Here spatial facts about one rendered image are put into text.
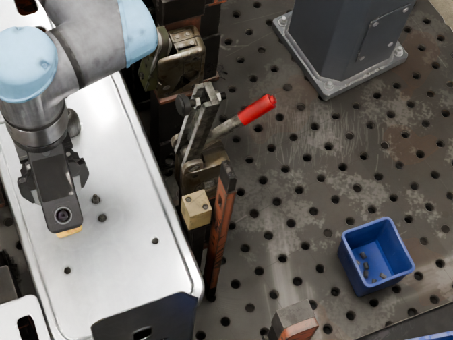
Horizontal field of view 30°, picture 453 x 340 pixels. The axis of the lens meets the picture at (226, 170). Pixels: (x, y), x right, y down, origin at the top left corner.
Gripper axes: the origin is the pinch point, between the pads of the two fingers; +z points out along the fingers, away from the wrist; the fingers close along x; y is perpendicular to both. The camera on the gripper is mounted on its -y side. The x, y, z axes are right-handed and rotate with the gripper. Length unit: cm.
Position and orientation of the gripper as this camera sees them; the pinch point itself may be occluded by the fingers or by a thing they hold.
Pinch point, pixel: (60, 204)
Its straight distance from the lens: 122.3
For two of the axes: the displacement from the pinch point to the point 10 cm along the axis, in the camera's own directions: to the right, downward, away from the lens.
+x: -9.3, 3.0, -2.2
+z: -0.7, 4.4, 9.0
